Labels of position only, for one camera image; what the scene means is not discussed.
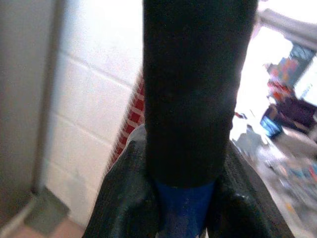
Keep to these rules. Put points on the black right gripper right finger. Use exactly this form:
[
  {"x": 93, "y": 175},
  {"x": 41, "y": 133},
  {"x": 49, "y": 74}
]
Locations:
[{"x": 247, "y": 210}]

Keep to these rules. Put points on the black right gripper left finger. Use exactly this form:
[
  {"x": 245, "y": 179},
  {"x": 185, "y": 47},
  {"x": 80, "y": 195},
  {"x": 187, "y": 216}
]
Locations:
[{"x": 123, "y": 198}]

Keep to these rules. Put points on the red white checked cloth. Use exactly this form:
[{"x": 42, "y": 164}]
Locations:
[{"x": 132, "y": 119}]

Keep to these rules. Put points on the blue box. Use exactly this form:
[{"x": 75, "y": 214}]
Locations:
[{"x": 271, "y": 124}]

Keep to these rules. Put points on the dark purple seat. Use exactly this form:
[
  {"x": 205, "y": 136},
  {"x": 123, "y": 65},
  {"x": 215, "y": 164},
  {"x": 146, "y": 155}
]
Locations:
[{"x": 294, "y": 111}]

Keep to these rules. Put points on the colourful shelf items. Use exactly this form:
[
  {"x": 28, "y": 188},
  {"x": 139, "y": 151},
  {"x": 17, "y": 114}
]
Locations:
[{"x": 287, "y": 72}]

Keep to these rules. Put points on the grey door frame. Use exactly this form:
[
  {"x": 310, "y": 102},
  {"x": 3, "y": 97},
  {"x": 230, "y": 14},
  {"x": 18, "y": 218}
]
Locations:
[{"x": 22, "y": 99}]

